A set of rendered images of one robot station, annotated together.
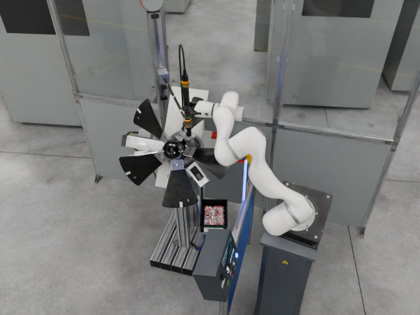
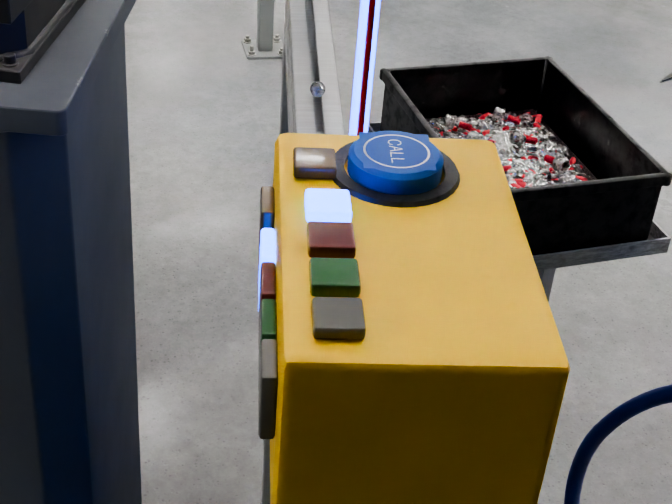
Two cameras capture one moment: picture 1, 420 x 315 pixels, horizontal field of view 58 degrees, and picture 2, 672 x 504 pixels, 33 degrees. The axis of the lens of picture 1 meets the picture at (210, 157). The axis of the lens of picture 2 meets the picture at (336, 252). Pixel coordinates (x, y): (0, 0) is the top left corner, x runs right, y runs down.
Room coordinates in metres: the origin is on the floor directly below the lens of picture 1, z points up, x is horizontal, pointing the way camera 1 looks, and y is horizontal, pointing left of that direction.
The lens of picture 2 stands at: (2.29, -0.48, 1.32)
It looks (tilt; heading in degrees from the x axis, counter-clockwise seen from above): 35 degrees down; 157
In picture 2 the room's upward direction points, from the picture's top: 5 degrees clockwise
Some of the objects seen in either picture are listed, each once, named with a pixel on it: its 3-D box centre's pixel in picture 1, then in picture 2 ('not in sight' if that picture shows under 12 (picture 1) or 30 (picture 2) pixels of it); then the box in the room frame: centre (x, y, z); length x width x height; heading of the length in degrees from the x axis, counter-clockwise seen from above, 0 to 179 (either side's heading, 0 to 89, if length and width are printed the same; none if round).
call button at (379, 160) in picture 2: not in sight; (395, 165); (1.91, -0.29, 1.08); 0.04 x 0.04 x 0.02
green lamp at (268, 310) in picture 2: not in sight; (267, 346); (1.97, -0.37, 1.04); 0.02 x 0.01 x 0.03; 163
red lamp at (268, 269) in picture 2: not in sight; (267, 307); (1.95, -0.36, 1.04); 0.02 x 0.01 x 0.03; 163
